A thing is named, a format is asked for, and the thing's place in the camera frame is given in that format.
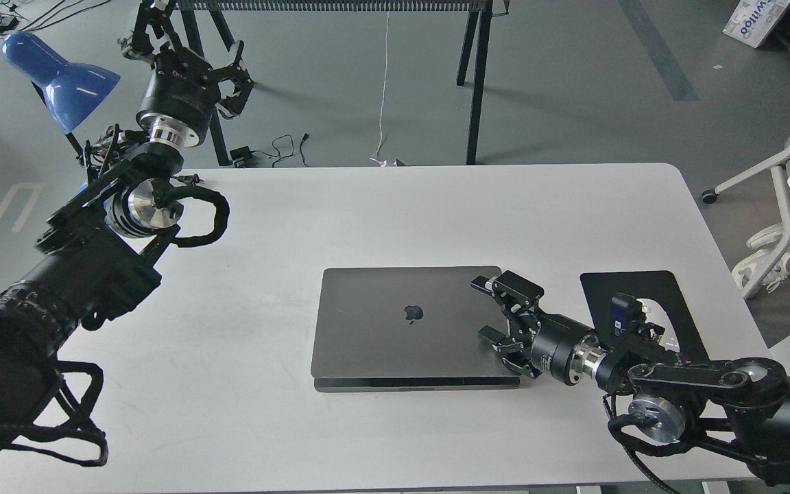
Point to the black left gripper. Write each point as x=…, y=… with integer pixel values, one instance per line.
x=180, y=86

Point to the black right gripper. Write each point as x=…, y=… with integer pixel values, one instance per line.
x=544, y=343

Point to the grey laptop computer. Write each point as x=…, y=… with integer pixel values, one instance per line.
x=385, y=329

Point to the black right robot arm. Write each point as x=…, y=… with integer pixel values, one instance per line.
x=662, y=396

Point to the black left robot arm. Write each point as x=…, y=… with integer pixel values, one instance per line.
x=101, y=248

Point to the blue desk lamp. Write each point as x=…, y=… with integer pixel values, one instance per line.
x=70, y=90

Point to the black mouse pad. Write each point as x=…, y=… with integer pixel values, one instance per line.
x=659, y=286

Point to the white office chair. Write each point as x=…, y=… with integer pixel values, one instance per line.
x=776, y=165

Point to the white cardboard box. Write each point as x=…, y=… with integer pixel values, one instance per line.
x=753, y=21

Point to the black power adapter with cable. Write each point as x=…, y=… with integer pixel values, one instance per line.
x=283, y=148

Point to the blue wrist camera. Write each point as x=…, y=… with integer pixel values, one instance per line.
x=626, y=314

